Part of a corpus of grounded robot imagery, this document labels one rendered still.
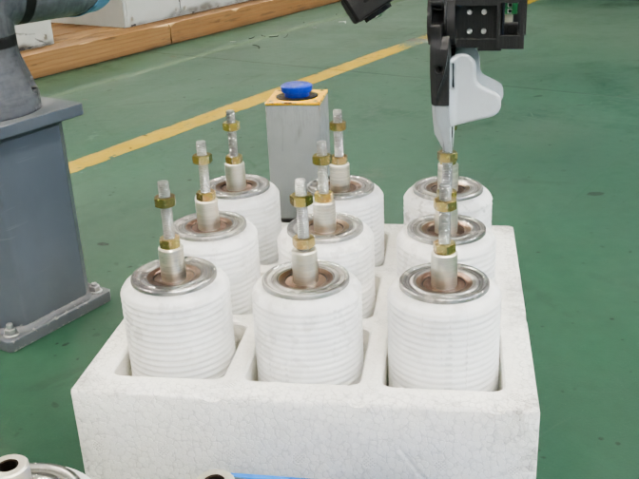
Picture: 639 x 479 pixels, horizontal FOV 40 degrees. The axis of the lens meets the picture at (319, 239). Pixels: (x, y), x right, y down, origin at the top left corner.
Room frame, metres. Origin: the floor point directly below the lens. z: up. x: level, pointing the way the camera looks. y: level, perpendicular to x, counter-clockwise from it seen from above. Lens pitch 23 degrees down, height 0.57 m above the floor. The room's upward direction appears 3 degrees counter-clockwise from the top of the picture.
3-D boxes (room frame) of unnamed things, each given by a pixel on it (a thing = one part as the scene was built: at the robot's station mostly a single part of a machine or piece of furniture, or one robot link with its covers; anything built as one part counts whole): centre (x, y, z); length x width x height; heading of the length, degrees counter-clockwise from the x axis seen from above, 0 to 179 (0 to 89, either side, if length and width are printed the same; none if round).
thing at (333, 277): (0.68, 0.01, 0.25); 0.08 x 0.08 x 0.01
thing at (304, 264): (0.68, 0.01, 0.26); 0.02 x 0.02 x 0.03
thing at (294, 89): (1.10, 0.02, 0.32); 0.04 x 0.04 x 0.02
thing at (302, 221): (0.68, 0.01, 0.31); 0.01 x 0.01 x 0.08
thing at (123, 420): (0.80, -0.01, 0.09); 0.39 x 0.39 x 0.18; 80
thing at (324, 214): (0.80, -0.01, 0.26); 0.02 x 0.02 x 0.03
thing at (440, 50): (0.76, -0.11, 0.43); 0.05 x 0.02 x 0.09; 165
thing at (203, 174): (0.82, 0.11, 0.30); 0.01 x 0.01 x 0.08
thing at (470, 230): (0.78, -0.12, 0.25); 0.08 x 0.08 x 0.01
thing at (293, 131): (1.10, 0.02, 0.16); 0.07 x 0.07 x 0.31; 80
